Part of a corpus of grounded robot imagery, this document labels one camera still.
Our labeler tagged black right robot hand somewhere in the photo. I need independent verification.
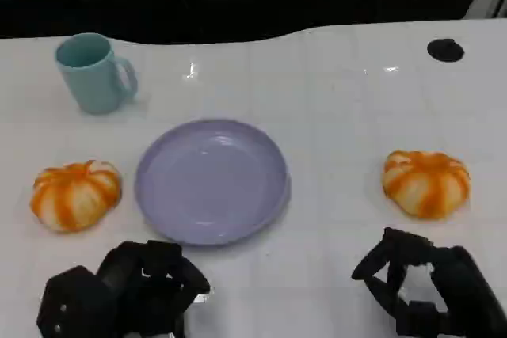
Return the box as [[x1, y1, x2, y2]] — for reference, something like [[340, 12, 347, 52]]
[[351, 226, 507, 338]]

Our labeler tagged orange and white bread roll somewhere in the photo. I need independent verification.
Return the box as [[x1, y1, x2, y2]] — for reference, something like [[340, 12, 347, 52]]
[[382, 150, 471, 220], [29, 159, 123, 234]]

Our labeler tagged lilac plate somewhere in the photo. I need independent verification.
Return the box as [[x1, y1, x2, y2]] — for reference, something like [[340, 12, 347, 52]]
[[133, 118, 293, 247]]

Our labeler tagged black round table grommet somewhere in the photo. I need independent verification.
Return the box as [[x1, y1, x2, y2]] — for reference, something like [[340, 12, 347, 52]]
[[426, 38, 465, 63]]

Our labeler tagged pale green mug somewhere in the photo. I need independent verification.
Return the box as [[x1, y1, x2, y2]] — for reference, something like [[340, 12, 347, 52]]
[[54, 32, 139, 116]]

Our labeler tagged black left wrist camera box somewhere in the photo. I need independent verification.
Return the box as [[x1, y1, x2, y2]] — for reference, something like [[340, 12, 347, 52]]
[[36, 265, 120, 338]]

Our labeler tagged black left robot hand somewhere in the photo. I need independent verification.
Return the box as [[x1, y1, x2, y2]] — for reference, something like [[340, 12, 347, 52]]
[[97, 239, 212, 338]]

